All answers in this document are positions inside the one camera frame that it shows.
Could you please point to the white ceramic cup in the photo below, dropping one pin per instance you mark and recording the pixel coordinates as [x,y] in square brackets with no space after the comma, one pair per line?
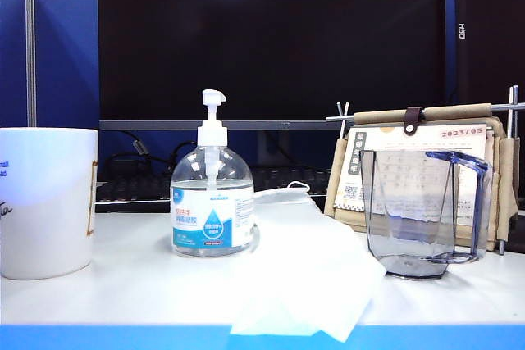
[45,202]

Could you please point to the clear hand sanitizer pump bottle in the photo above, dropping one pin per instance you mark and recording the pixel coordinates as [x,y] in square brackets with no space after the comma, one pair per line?
[211,227]

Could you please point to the black AOC monitor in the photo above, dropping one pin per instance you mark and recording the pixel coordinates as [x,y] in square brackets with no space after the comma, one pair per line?
[270,38]

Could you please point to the white face mask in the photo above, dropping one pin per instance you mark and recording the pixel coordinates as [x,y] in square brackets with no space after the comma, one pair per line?
[303,268]

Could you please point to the black keyboard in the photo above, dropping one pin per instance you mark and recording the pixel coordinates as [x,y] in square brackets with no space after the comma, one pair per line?
[135,190]

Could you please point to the white desk calendar sheet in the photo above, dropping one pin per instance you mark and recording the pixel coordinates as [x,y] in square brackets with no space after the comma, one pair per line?
[439,139]

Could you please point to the blue office partition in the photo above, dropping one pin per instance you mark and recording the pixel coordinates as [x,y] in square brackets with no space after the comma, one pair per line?
[65,71]

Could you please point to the black HSO monitor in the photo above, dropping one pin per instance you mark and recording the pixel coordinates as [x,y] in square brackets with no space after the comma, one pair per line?
[492,18]

